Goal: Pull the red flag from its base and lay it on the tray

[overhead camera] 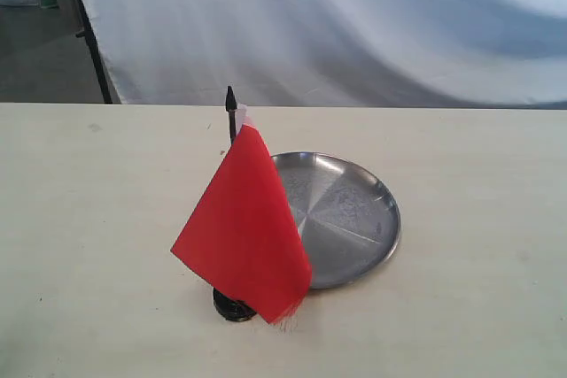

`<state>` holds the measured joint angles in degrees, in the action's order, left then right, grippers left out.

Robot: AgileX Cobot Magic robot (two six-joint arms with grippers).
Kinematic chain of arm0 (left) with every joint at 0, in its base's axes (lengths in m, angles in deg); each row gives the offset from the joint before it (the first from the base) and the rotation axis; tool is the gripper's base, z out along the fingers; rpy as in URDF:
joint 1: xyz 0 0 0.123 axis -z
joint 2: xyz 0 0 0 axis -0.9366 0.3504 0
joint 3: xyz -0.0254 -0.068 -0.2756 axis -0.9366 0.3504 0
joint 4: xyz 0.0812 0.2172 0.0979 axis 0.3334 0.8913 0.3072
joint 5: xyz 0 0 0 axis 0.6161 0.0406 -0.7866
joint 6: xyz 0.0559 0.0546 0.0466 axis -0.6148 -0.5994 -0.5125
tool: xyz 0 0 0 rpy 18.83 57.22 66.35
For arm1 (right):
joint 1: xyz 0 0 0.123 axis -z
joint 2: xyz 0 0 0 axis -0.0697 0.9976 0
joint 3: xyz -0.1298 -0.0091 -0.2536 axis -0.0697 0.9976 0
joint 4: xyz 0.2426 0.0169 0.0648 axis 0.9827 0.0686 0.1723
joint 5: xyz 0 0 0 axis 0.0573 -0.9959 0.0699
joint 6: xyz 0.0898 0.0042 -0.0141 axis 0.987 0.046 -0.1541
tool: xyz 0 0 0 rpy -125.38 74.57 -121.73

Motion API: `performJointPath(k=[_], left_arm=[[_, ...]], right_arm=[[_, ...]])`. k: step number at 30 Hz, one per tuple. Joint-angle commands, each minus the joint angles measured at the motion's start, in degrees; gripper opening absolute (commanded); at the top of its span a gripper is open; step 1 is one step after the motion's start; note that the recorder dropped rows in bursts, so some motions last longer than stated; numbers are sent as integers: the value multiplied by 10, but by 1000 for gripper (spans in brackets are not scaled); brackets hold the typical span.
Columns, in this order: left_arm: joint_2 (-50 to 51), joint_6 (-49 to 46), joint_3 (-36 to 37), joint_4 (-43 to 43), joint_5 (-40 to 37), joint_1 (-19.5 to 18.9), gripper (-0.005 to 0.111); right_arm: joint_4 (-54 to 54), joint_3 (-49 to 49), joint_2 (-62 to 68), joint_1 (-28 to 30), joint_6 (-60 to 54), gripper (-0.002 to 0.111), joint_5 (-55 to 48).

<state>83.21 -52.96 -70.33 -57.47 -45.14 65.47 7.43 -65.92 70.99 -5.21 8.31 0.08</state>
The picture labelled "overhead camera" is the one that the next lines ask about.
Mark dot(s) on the red flag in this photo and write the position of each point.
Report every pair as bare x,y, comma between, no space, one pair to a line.
241,238

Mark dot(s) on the black round flag base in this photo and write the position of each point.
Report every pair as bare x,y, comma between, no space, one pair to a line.
231,310

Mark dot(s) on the round steel plate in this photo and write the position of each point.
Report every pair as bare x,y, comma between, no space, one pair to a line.
348,220

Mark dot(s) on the white backdrop cloth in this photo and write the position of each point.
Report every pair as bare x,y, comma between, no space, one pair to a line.
413,53

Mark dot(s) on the black backdrop stand pole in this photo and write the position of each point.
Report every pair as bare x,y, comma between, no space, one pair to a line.
90,39

